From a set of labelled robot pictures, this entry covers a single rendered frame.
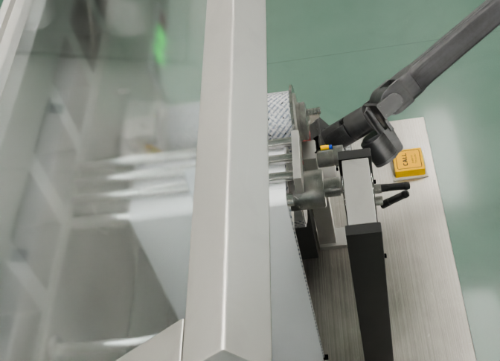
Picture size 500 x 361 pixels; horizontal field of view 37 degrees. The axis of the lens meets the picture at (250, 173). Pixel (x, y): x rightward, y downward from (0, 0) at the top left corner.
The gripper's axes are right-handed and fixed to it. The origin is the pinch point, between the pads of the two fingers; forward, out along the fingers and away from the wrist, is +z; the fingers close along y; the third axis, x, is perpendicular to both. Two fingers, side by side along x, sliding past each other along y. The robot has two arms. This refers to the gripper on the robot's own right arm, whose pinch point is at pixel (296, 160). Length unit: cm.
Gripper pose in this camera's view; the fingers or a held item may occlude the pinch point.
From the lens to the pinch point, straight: 164.8
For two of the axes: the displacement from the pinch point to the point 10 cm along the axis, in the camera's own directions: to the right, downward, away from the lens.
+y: -0.1, -7.4, 6.7
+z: -7.5, 4.5, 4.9
